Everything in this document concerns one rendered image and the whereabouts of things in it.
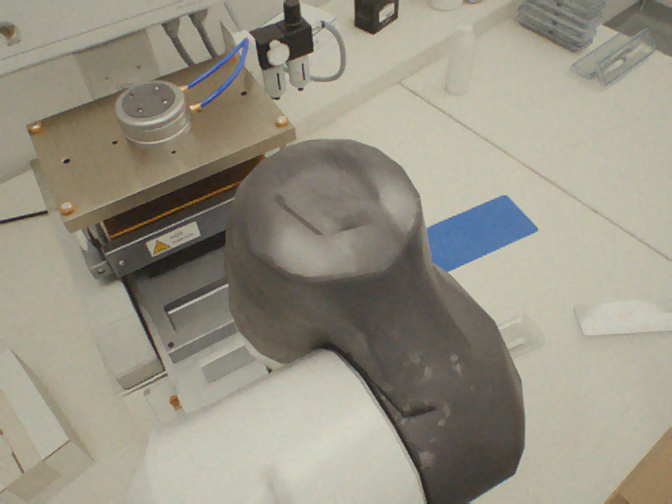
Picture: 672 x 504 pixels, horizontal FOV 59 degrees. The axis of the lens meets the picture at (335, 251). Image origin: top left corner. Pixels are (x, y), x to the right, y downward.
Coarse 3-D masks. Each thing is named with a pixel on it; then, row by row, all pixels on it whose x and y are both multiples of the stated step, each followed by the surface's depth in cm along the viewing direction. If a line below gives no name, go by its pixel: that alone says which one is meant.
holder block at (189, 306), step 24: (216, 240) 75; (168, 264) 73; (192, 264) 71; (216, 264) 71; (144, 288) 69; (168, 288) 69; (192, 288) 69; (216, 288) 70; (168, 312) 68; (192, 312) 68; (216, 312) 68; (168, 336) 65; (192, 336) 65; (216, 336) 66
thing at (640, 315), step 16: (592, 304) 91; (608, 304) 91; (624, 304) 90; (640, 304) 90; (656, 304) 90; (592, 320) 89; (608, 320) 89; (624, 320) 89; (640, 320) 89; (656, 320) 89
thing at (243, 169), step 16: (256, 160) 72; (224, 176) 71; (240, 176) 70; (176, 192) 69; (192, 192) 69; (208, 192) 69; (224, 192) 70; (144, 208) 68; (160, 208) 68; (176, 208) 68; (112, 224) 67; (128, 224) 67; (144, 224) 67; (112, 240) 66
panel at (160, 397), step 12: (156, 384) 69; (168, 384) 70; (144, 396) 69; (156, 396) 70; (168, 396) 71; (156, 408) 71; (168, 408) 71; (180, 408) 72; (156, 420) 71; (168, 420) 72
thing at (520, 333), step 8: (512, 320) 90; (520, 320) 90; (528, 320) 89; (504, 328) 89; (512, 328) 89; (520, 328) 89; (528, 328) 89; (536, 328) 89; (504, 336) 88; (512, 336) 88; (520, 336) 88; (528, 336) 88; (536, 336) 88; (544, 336) 88; (512, 344) 87; (520, 344) 87; (528, 344) 87; (536, 344) 87; (512, 352) 86
